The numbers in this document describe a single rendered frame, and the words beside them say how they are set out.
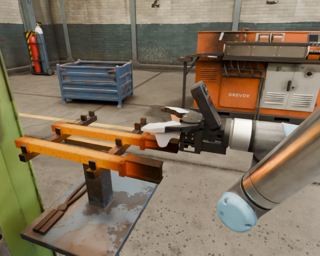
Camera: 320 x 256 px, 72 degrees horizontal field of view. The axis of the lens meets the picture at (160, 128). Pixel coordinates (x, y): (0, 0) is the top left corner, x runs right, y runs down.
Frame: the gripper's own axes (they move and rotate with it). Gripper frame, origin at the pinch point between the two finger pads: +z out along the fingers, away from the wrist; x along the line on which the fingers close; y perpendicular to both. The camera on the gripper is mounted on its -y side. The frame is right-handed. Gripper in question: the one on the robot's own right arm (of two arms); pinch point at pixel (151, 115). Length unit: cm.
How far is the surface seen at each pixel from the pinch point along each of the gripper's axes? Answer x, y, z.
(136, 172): -13.2, 8.9, -1.4
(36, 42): 492, 12, 549
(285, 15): 706, -57, -125
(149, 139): -1.4, 6.5, 0.1
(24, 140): -12.4, 6.7, 31.9
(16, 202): -7, 39, 52
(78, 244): -17.2, 33.9, 15.7
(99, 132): -1.4, 6.7, 15.7
